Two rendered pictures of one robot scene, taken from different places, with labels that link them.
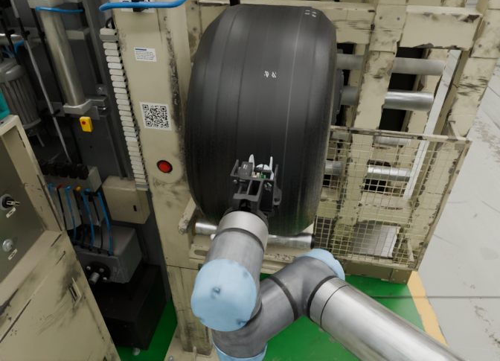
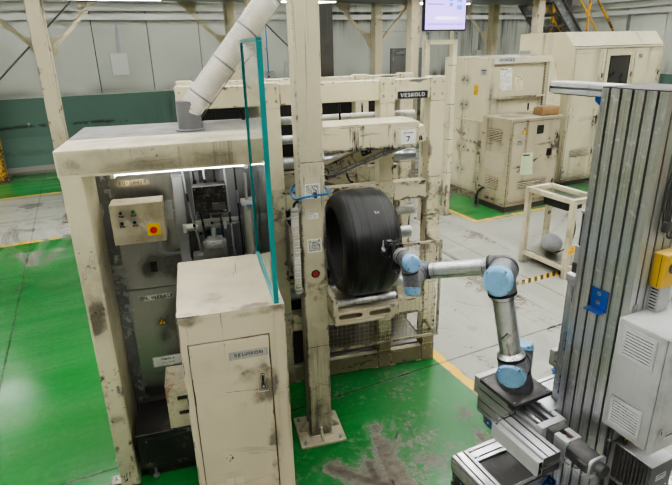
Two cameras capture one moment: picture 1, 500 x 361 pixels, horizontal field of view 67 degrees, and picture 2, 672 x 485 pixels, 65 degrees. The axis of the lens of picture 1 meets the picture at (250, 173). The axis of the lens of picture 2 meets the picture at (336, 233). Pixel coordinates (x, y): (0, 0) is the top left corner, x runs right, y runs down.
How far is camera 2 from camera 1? 1.97 m
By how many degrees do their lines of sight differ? 28
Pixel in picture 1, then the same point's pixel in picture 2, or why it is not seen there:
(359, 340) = (446, 268)
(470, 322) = (478, 364)
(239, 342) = (416, 280)
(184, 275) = (319, 353)
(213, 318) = (412, 267)
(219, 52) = (354, 208)
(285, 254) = (385, 304)
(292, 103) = (388, 220)
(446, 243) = (445, 330)
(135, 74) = (307, 226)
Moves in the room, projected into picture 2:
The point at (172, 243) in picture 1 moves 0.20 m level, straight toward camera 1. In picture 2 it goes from (314, 327) to (339, 341)
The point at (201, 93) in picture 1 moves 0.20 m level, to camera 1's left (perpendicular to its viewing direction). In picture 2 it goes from (353, 224) to (315, 230)
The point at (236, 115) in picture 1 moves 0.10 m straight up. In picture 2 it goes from (369, 229) to (369, 209)
